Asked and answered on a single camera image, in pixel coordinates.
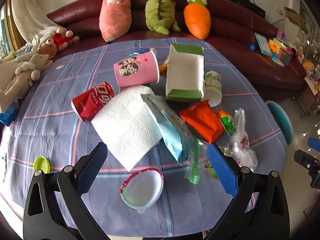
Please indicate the white draped cloth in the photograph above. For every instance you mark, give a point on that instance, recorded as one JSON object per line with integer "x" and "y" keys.
{"x": 27, "y": 12}

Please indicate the teal picture book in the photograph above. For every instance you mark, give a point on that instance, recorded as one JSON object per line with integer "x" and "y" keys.
{"x": 262, "y": 43}

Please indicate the small green yellow packet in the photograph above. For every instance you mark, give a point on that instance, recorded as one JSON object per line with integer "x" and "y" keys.
{"x": 226, "y": 121}

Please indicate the wooden side cabinet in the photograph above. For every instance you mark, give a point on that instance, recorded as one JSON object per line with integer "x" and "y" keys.
{"x": 308, "y": 97}

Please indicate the blue tissue pack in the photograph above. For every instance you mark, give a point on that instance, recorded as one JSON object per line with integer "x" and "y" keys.
{"x": 7, "y": 115}

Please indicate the green and white carton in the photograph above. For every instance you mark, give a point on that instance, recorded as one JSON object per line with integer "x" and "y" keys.
{"x": 185, "y": 65}

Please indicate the dark red leather sofa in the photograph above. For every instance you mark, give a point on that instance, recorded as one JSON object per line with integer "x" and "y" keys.
{"x": 237, "y": 30}

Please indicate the pink rabbit plush pillow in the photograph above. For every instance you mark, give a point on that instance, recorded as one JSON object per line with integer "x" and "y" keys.
{"x": 115, "y": 17}

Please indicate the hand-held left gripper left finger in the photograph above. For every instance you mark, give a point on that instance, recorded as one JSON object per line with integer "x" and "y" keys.
{"x": 92, "y": 170}

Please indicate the red cola can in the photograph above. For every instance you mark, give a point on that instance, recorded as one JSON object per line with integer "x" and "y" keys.
{"x": 92, "y": 100}

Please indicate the clear plastic bag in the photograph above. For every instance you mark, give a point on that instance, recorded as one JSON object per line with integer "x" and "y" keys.
{"x": 240, "y": 145}

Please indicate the large cream plush toy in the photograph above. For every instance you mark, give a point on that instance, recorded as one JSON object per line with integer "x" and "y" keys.
{"x": 10, "y": 85}

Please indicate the beige rabbit plush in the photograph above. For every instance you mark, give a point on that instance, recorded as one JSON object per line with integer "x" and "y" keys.
{"x": 35, "y": 65}

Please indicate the teddy bear in red clothes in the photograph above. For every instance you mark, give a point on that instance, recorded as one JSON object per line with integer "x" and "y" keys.
{"x": 62, "y": 40}

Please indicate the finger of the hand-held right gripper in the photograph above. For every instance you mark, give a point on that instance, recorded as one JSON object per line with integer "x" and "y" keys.
{"x": 315, "y": 145}
{"x": 306, "y": 160}

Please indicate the orange carrot rabbit plush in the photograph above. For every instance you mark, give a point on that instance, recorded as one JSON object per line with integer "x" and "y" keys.
{"x": 197, "y": 17}

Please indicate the green dinosaur plush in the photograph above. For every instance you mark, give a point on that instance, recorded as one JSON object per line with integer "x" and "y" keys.
{"x": 160, "y": 10}

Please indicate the clear water bottle blue label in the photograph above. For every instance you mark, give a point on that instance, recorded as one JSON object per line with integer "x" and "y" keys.
{"x": 141, "y": 51}

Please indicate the pink cartoon paper cup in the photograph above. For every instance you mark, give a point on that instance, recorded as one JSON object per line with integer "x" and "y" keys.
{"x": 135, "y": 70}

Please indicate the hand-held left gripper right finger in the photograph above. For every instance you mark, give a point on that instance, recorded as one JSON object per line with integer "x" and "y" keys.
{"x": 222, "y": 172}

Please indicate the light blue packet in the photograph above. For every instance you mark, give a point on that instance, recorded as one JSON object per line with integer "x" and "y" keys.
{"x": 172, "y": 135}

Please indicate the white jar green label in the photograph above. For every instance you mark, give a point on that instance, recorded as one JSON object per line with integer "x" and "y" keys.
{"x": 212, "y": 80}

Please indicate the yellow orange snack packet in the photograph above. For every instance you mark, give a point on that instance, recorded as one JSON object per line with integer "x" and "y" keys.
{"x": 163, "y": 70}

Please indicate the clear wrapper with green strip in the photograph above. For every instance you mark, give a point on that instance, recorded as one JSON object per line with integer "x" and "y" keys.
{"x": 195, "y": 165}

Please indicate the pile of books and toys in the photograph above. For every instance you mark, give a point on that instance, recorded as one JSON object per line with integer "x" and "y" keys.
{"x": 281, "y": 50}

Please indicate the cardboard box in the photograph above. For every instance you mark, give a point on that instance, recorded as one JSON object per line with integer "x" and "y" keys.
{"x": 295, "y": 17}

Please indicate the green plastic lid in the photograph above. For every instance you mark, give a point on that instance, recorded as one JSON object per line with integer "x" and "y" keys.
{"x": 41, "y": 163}

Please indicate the blue checked tablecloth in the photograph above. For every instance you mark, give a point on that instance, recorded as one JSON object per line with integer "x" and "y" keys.
{"x": 62, "y": 130}

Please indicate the orange wipes packet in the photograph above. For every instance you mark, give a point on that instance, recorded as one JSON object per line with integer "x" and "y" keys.
{"x": 200, "y": 120}

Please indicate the teal plastic bucket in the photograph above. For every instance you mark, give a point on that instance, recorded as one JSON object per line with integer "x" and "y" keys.
{"x": 282, "y": 122}

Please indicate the white paper towel roll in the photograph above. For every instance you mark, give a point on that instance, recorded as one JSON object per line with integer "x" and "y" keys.
{"x": 125, "y": 130}

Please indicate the brown teddy bear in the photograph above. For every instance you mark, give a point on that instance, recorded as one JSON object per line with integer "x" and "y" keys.
{"x": 47, "y": 48}

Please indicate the small blue toy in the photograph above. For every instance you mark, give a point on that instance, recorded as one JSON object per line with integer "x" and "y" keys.
{"x": 252, "y": 47}

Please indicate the white plastic bowl lid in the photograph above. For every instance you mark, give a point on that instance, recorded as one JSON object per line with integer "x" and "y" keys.
{"x": 142, "y": 190}

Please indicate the black bag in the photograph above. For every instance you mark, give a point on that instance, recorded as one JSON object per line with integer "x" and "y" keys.
{"x": 240, "y": 1}

